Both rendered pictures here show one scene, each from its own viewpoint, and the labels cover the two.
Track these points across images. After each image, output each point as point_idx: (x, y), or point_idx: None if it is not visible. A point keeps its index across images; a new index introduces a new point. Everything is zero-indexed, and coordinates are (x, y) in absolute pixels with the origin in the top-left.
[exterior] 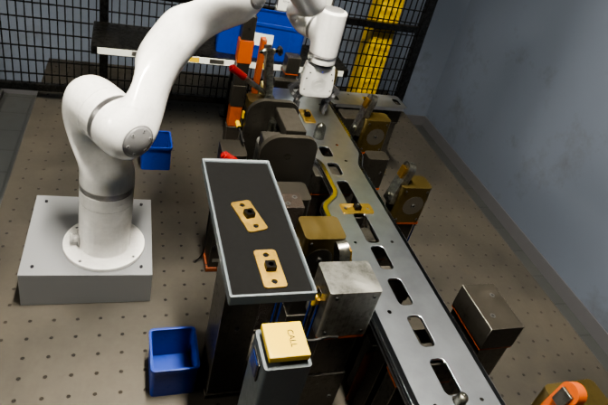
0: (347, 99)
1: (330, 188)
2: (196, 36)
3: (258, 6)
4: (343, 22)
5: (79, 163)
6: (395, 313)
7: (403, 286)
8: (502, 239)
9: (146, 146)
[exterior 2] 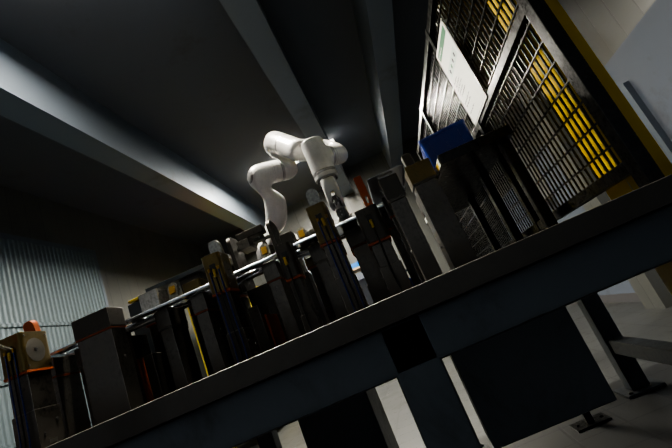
0: (383, 196)
1: (249, 273)
2: (264, 204)
3: (250, 181)
4: (302, 148)
5: None
6: (142, 320)
7: (153, 312)
8: (222, 370)
9: (260, 258)
